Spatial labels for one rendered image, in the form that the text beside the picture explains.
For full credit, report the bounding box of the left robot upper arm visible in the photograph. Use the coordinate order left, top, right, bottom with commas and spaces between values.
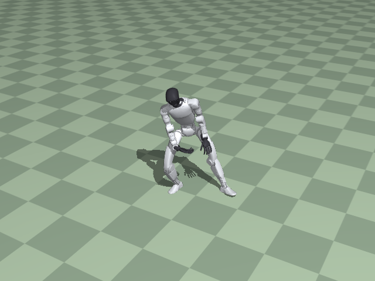
188, 98, 203, 123

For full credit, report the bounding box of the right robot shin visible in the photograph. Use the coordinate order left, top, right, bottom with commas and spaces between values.
163, 167, 180, 185

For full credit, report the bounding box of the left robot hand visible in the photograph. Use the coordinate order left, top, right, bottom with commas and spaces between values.
200, 134, 212, 154

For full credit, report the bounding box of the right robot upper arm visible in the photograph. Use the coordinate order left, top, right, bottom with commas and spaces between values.
161, 104, 174, 133

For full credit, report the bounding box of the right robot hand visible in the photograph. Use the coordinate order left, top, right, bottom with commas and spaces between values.
173, 145, 194, 154

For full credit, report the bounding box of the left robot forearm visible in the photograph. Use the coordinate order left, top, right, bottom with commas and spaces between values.
199, 115, 207, 138

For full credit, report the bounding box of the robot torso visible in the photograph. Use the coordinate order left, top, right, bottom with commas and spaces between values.
168, 97, 196, 136

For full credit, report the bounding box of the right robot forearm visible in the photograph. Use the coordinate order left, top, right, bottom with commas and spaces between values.
166, 127, 178, 150

